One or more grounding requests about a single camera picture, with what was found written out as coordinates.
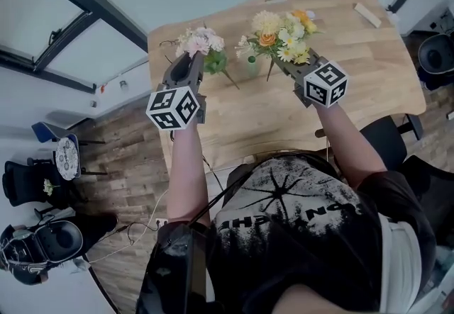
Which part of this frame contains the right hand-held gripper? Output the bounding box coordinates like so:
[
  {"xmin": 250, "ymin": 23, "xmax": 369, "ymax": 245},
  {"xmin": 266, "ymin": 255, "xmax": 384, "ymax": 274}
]
[{"xmin": 275, "ymin": 48, "xmax": 350, "ymax": 108}]

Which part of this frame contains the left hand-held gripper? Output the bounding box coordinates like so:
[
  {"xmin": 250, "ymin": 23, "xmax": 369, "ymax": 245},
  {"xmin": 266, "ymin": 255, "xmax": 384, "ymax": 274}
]
[{"xmin": 145, "ymin": 52, "xmax": 208, "ymax": 132}]

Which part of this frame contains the pink flower bouquet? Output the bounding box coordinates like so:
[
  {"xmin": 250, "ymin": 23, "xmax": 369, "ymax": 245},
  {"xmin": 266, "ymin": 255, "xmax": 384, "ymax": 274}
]
[{"xmin": 175, "ymin": 26, "xmax": 240, "ymax": 90}]

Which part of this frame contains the yellow and orange flower bouquet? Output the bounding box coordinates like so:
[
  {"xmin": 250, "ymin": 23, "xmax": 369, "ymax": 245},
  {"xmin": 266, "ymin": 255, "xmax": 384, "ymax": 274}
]
[{"xmin": 236, "ymin": 9, "xmax": 323, "ymax": 82}]

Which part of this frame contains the person's left forearm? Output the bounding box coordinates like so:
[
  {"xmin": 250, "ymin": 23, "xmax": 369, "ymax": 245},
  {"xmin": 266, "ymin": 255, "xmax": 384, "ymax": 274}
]
[{"xmin": 166, "ymin": 124, "xmax": 214, "ymax": 227}]

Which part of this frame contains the person's right forearm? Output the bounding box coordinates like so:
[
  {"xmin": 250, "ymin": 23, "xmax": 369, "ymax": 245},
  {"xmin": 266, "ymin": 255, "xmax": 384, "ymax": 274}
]
[{"xmin": 315, "ymin": 103, "xmax": 387, "ymax": 188}]

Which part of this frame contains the small white flower sprig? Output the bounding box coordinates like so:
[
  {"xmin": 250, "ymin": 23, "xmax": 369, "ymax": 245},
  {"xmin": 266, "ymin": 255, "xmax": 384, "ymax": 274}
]
[{"xmin": 42, "ymin": 178, "xmax": 60, "ymax": 196}]

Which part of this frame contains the wooden block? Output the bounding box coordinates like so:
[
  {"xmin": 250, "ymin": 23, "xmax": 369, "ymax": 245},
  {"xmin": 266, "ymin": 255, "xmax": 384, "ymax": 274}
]
[{"xmin": 353, "ymin": 2, "xmax": 383, "ymax": 28}]

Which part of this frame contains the black office chair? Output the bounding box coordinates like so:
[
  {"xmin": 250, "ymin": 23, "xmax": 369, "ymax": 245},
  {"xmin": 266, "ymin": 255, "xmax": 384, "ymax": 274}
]
[{"xmin": 360, "ymin": 116, "xmax": 454, "ymax": 246}]

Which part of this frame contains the black table leg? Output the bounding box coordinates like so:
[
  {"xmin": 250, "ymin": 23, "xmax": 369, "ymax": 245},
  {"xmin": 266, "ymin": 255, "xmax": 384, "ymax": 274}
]
[{"xmin": 397, "ymin": 113, "xmax": 425, "ymax": 140}]

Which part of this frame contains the white patterned cushion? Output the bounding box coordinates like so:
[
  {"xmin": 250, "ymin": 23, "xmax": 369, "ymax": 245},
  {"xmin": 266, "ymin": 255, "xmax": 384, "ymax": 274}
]
[{"xmin": 55, "ymin": 137, "xmax": 79, "ymax": 181}]

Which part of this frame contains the blue chair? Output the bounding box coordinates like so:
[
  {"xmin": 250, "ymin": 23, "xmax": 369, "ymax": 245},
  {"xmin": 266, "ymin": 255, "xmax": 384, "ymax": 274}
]
[{"xmin": 31, "ymin": 120, "xmax": 107, "ymax": 182}]

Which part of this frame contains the person's black printed shirt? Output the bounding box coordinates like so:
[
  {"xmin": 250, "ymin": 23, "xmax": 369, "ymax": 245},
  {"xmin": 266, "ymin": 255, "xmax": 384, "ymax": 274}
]
[{"xmin": 209, "ymin": 155, "xmax": 437, "ymax": 314}]

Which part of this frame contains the black mesh chair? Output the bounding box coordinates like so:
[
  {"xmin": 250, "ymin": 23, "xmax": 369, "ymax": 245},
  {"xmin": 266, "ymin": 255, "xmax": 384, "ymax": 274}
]
[{"xmin": 1, "ymin": 159, "xmax": 89, "ymax": 221}]

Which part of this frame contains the person's face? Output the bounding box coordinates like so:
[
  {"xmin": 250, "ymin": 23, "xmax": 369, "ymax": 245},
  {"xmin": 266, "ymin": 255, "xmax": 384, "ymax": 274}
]
[{"xmin": 279, "ymin": 282, "xmax": 380, "ymax": 314}]

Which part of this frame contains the white shoulder strap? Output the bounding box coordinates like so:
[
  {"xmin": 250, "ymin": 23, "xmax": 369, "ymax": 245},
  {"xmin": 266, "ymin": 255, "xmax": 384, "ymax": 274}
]
[{"xmin": 377, "ymin": 213, "xmax": 423, "ymax": 306}]

